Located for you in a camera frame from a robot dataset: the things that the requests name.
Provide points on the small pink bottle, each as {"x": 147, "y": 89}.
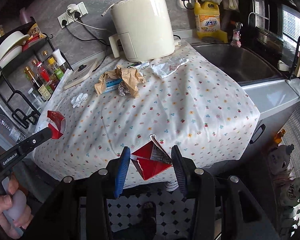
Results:
{"x": 236, "y": 36}

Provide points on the white wall socket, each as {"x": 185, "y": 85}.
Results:
{"x": 81, "y": 8}
{"x": 63, "y": 20}

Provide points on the white printed bag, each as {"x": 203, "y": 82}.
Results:
{"x": 280, "y": 158}

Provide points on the yellow snack packet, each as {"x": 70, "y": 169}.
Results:
{"x": 36, "y": 30}

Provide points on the white plate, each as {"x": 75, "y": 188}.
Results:
{"x": 11, "y": 56}

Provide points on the green silver wrapper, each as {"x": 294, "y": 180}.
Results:
{"x": 137, "y": 65}

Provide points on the window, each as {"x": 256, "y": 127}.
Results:
{"x": 291, "y": 21}

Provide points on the brown paper bag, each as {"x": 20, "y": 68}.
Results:
{"x": 130, "y": 76}

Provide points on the blue white medicine box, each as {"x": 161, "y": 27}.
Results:
{"x": 112, "y": 86}

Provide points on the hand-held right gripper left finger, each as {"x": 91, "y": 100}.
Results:
{"x": 121, "y": 175}

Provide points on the white plastic wrapper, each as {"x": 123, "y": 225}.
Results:
{"x": 167, "y": 67}

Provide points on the cream flat appliance black knob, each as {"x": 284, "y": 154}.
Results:
{"x": 77, "y": 77}

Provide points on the torn red paper carton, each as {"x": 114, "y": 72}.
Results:
{"x": 53, "y": 116}

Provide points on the clear glass bottle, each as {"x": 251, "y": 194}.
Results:
{"x": 35, "y": 98}

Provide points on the white seasoning grinder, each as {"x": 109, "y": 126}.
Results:
{"x": 60, "y": 60}

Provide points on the white bowl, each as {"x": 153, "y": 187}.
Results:
{"x": 8, "y": 43}

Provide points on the foil ball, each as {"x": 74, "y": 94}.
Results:
{"x": 123, "y": 91}

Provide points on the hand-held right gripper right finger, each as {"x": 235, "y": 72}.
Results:
{"x": 178, "y": 175}

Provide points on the yellow dish soap bottle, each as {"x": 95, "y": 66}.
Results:
{"x": 207, "y": 17}

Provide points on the red label bottle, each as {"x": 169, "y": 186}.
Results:
{"x": 46, "y": 76}

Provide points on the stainless steel sink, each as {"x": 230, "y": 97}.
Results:
{"x": 230, "y": 62}

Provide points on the dark sauce bottle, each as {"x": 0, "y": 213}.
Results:
{"x": 38, "y": 85}

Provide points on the cream air fryer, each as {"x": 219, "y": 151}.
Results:
{"x": 140, "y": 25}

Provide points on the clear plastic water bottle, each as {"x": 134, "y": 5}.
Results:
{"x": 7, "y": 127}

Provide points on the person's foot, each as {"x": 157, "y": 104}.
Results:
{"x": 148, "y": 215}

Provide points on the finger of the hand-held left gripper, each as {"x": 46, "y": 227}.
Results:
{"x": 36, "y": 140}

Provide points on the floral white tablecloth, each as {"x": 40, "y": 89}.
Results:
{"x": 165, "y": 105}

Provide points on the white tissue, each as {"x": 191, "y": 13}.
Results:
{"x": 78, "y": 100}

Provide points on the white kitchen cabinet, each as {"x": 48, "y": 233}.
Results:
{"x": 272, "y": 110}

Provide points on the red paper carton white label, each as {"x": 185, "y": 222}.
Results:
{"x": 152, "y": 167}

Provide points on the orange plastic item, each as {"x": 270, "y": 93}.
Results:
{"x": 280, "y": 135}

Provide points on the white charger plug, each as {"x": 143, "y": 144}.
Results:
{"x": 71, "y": 8}

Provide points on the yellow cap oil bottle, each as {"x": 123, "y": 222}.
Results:
{"x": 55, "y": 68}

